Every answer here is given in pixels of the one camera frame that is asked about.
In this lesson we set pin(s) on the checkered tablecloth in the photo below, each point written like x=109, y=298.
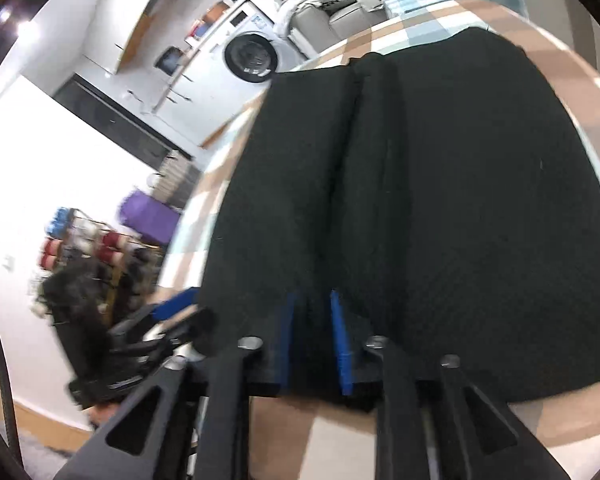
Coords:
x=570, y=75

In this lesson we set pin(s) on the dark cloth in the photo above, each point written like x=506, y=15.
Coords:
x=70, y=300

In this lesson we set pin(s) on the white wall cabinet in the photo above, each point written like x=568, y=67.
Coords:
x=130, y=10

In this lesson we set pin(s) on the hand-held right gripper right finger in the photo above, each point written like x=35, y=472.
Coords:
x=341, y=345

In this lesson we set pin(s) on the white counter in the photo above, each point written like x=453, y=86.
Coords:
x=190, y=85

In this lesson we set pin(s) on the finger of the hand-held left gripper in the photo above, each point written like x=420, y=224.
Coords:
x=205, y=325
x=172, y=305

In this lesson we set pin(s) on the rack of yarn spools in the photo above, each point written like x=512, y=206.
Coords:
x=110, y=242

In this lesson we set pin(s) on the dark panel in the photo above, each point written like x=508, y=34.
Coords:
x=115, y=115

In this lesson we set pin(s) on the ceiling light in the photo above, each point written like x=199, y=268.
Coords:
x=26, y=27
x=2, y=12

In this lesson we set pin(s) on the grey white striped blanket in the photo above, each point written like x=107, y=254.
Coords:
x=297, y=7

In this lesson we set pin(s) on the grey sofa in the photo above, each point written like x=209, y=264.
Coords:
x=350, y=20

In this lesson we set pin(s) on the striped woven laundry basket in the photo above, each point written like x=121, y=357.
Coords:
x=180, y=180

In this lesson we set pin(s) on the white wall socket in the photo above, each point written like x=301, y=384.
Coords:
x=8, y=261

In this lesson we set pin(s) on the white washing machine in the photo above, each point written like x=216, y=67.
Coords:
x=250, y=57

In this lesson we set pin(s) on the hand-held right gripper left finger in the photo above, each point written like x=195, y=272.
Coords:
x=285, y=340

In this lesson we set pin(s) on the black shirt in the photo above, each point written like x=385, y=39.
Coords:
x=455, y=185

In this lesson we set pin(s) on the black microwave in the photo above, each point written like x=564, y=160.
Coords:
x=169, y=58

